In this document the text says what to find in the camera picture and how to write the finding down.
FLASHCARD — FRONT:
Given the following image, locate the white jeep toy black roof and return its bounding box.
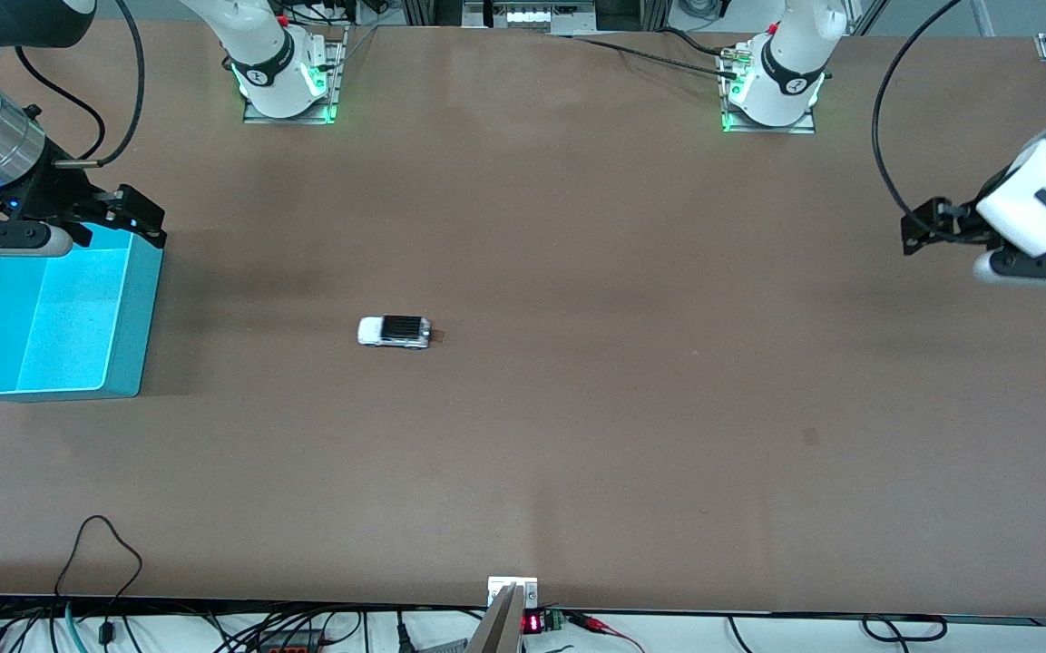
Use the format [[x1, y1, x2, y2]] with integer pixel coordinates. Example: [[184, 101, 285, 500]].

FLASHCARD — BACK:
[[357, 314, 435, 352]]

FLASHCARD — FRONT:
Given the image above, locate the cyan plastic bin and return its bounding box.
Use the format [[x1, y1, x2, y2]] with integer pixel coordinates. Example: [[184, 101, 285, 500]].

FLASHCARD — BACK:
[[0, 222, 165, 400]]

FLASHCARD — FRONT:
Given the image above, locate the lit control box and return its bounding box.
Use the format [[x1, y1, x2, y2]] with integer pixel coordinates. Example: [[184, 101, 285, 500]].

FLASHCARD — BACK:
[[463, 0, 598, 30]]

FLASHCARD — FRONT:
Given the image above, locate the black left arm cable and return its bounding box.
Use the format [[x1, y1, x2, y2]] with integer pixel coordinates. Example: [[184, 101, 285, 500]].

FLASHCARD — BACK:
[[872, 0, 966, 223]]

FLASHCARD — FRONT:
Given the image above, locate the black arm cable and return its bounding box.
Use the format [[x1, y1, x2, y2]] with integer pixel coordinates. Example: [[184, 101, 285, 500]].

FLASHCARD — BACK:
[[16, 0, 148, 170], [872, 0, 966, 223]]

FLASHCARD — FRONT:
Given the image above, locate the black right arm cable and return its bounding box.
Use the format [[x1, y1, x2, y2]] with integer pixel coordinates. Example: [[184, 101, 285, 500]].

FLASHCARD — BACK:
[[16, 0, 148, 170]]

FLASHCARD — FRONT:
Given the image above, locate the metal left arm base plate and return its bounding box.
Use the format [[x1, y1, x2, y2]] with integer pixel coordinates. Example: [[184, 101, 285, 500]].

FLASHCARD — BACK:
[[719, 45, 819, 136]]

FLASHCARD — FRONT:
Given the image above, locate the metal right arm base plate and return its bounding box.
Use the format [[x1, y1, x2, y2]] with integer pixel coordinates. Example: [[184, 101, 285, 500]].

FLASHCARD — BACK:
[[242, 24, 347, 126]]

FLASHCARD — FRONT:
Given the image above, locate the thick black cable on table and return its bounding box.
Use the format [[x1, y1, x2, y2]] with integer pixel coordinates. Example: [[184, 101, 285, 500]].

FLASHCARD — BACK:
[[657, 26, 730, 55]]

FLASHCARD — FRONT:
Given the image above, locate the thin black cable on table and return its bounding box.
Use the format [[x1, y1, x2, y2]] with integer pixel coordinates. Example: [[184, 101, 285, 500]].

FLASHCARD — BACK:
[[563, 34, 746, 79]]

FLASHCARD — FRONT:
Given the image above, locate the black coiled cable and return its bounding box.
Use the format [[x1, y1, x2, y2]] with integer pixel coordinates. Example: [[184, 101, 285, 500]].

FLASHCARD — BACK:
[[861, 614, 949, 644]]

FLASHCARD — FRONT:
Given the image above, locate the black looped cable with ferrite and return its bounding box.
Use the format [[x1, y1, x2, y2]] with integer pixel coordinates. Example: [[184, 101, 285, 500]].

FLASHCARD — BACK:
[[54, 515, 144, 647]]

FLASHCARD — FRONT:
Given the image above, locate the teal cable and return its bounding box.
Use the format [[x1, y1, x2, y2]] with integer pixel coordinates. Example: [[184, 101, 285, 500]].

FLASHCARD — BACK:
[[64, 600, 90, 653]]

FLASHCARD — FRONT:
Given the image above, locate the red clip wire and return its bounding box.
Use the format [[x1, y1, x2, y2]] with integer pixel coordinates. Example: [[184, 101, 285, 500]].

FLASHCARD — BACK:
[[566, 612, 647, 653]]

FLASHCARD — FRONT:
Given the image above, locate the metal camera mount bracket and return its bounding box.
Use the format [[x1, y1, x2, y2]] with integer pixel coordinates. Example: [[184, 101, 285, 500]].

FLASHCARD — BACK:
[[465, 576, 540, 653]]

